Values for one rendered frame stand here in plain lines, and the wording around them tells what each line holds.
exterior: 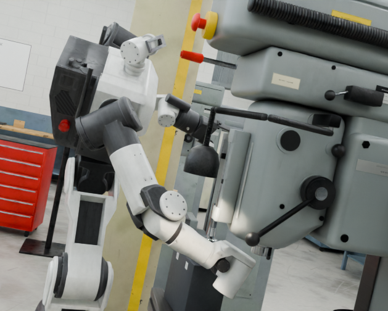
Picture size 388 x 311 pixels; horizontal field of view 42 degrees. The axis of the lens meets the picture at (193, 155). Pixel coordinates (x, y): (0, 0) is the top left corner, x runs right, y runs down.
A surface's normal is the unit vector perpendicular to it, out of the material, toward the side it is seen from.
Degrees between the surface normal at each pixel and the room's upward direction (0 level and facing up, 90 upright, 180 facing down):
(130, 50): 116
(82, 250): 74
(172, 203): 55
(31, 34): 90
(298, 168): 90
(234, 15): 90
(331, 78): 90
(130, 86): 34
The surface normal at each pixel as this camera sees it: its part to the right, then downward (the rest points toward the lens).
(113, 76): 0.35, -0.74
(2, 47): 0.19, 0.09
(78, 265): 0.39, -0.38
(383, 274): -0.96, -0.19
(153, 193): 0.55, -0.43
